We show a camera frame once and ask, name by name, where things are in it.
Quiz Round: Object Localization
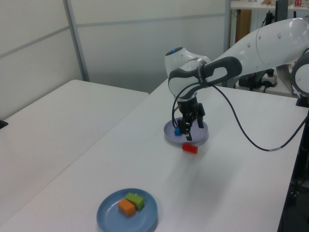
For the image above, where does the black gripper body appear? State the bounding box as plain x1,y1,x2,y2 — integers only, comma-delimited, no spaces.
177,98,207,119

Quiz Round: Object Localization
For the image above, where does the red cylinder block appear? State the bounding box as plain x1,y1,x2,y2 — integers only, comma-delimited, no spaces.
182,142,199,154

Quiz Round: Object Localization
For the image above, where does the green rectangular block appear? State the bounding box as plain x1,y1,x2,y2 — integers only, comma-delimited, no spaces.
125,192,145,210

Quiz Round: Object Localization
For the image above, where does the orange rectangular block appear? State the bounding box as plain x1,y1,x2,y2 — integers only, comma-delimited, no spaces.
117,198,136,217

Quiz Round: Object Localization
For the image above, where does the lilac plate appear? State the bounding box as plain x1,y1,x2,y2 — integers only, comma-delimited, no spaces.
163,116,209,146

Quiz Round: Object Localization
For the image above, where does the black power supply box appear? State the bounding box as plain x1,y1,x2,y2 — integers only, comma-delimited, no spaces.
238,72,266,91

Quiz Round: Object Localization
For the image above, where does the silver laptop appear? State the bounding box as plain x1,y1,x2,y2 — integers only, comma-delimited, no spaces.
275,64,294,95

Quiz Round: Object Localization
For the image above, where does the brown wooden panel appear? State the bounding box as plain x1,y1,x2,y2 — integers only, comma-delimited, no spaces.
235,9,252,44

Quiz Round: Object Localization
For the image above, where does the blue plate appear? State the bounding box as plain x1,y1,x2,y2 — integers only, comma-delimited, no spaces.
96,188,159,232

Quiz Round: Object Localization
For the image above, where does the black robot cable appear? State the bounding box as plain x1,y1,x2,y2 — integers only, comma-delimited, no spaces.
171,81,309,152

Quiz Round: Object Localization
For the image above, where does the grey partition post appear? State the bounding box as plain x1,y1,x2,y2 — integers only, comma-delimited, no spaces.
223,0,233,53
64,0,90,82

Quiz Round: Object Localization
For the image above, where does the black metal frame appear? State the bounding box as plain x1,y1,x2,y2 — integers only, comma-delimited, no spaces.
277,120,309,232

